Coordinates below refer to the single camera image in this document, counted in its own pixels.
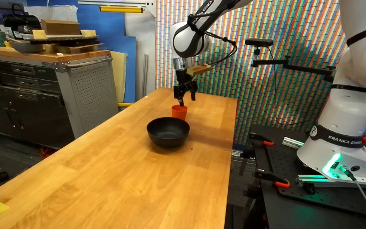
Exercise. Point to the black and orange clamp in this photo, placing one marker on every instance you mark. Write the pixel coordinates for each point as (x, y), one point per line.
(260, 139)
(272, 178)

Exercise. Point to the aluminium profile piece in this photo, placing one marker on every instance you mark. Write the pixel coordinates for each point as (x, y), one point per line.
(292, 142)

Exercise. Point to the grey bowl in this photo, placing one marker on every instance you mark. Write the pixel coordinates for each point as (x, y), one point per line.
(26, 47)

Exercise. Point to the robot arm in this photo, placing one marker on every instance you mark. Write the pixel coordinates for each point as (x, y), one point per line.
(354, 105)

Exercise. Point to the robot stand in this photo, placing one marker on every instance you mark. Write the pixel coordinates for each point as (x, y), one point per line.
(284, 206)

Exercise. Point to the metal rod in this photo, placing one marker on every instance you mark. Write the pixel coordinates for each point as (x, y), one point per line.
(144, 76)

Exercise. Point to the blue board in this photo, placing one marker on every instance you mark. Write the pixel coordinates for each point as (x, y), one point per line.
(119, 41)

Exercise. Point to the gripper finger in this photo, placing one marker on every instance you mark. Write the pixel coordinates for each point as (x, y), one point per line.
(194, 94)
(181, 97)

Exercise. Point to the yellow foam block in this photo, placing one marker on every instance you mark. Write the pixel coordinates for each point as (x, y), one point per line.
(39, 34)
(88, 32)

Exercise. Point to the camera on mount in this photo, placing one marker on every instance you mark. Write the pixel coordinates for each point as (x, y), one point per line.
(259, 42)

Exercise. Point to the black tray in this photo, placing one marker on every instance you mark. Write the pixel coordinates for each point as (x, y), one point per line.
(62, 39)

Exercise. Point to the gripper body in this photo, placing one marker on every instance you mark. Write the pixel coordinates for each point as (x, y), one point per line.
(183, 83)

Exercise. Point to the orange cup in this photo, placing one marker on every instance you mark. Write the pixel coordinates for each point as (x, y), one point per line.
(179, 112)

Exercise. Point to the brown cardboard box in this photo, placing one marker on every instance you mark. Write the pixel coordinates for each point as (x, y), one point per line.
(60, 27)

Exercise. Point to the black bag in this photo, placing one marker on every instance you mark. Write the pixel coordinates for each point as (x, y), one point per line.
(22, 21)

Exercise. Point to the beige foam sheet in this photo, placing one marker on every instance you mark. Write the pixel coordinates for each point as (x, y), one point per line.
(118, 76)

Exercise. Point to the yellow bar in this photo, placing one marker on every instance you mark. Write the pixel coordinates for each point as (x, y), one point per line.
(121, 9)

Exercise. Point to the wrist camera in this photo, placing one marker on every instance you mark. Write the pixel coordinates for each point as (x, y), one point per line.
(199, 70)

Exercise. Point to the wooden board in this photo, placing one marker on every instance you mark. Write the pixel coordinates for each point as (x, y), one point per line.
(79, 48)

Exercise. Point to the black bowl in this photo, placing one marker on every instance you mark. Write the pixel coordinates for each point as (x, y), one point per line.
(168, 132)

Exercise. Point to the colourful patterned backdrop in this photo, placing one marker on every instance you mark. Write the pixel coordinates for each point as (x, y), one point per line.
(297, 25)

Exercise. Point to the grey tool cabinet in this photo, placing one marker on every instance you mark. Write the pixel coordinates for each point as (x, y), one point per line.
(43, 95)

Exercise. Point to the white panel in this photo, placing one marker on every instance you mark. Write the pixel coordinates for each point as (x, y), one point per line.
(143, 35)

